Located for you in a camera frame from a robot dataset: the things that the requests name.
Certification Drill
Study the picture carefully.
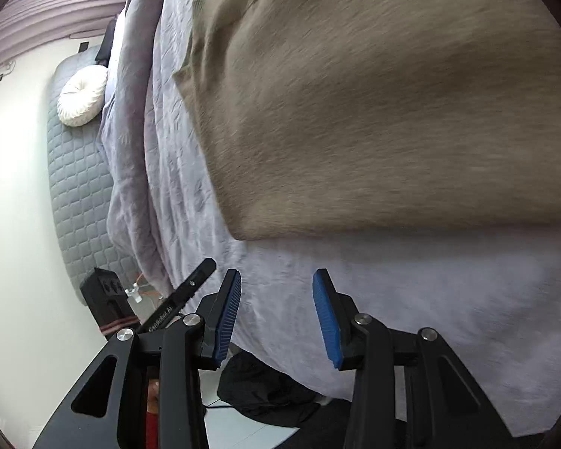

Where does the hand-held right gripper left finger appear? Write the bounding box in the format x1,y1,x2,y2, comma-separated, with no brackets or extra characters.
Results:
33,269,242,449

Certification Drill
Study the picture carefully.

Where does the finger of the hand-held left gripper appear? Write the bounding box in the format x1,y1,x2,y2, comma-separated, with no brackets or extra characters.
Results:
135,258,217,334

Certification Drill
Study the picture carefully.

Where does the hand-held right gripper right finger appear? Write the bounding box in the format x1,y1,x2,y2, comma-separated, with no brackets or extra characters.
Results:
312,268,543,449

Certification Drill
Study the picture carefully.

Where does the olive knit sweater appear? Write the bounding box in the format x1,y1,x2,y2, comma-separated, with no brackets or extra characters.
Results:
173,0,561,243

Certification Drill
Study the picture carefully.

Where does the black cloth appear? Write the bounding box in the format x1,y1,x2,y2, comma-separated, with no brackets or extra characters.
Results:
217,351,328,428

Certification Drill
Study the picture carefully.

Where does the black box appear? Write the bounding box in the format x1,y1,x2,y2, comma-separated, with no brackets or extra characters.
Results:
80,268,138,342

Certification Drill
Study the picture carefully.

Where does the lavender embossed bedspread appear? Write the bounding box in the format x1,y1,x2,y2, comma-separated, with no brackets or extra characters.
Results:
142,0,561,412

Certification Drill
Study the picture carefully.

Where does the grey quilted headboard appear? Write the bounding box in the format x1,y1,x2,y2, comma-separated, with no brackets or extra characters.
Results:
47,54,143,307

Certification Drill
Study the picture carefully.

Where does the grey lavender crumpled duvet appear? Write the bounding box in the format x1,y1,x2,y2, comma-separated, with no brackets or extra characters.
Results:
100,0,178,291

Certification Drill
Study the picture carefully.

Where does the round white pillow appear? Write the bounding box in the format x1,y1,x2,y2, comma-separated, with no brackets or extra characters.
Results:
57,65,109,127

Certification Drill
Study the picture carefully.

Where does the dark pillow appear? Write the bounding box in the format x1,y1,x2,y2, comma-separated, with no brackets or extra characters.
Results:
95,12,122,66

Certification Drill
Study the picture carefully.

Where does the pleated curtain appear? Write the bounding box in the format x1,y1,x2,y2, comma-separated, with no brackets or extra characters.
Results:
0,0,136,76

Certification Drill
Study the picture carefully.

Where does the orange cable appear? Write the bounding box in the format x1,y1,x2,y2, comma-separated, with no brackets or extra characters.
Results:
133,271,162,300

